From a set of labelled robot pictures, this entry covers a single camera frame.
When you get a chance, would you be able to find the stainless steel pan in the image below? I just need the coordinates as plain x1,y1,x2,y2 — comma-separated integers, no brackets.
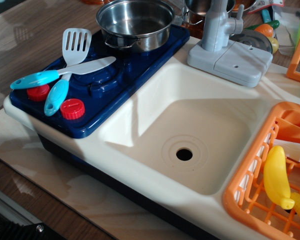
96,0,175,53

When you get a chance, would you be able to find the cream toy sink unit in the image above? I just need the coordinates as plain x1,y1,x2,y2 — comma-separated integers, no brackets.
3,37,300,240

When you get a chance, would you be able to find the blue toy stove top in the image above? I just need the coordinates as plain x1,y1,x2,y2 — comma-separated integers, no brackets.
9,25,190,139

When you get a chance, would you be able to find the red stove knob right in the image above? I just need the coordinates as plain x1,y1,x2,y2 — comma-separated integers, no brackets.
60,98,86,120

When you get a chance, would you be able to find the red stove knob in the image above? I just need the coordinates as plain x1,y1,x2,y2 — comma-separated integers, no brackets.
26,84,50,102
60,98,86,120

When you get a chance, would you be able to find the red stove knob left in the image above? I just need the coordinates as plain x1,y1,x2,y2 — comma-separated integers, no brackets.
26,84,50,102

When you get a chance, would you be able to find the grey toy faucet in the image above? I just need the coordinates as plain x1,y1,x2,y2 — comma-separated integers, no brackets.
187,0,273,88

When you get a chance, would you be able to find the white slotted toy spatula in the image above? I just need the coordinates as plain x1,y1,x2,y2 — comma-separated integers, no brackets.
43,28,92,117

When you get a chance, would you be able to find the steel pot lid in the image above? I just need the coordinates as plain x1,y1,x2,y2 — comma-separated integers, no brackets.
229,29,273,54

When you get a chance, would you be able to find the yellow toy banana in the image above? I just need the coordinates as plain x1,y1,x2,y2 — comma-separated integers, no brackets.
263,145,295,210

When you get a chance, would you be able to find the orange dish rack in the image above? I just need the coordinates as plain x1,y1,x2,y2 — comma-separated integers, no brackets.
223,102,300,240

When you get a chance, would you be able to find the orange toy carrot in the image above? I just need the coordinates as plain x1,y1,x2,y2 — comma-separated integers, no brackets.
254,23,274,37

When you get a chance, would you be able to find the green toy vegetable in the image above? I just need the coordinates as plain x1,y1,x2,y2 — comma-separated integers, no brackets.
245,20,280,30

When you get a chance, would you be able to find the white toy knife blue handle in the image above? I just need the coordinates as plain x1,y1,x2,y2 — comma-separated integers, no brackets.
10,56,116,90

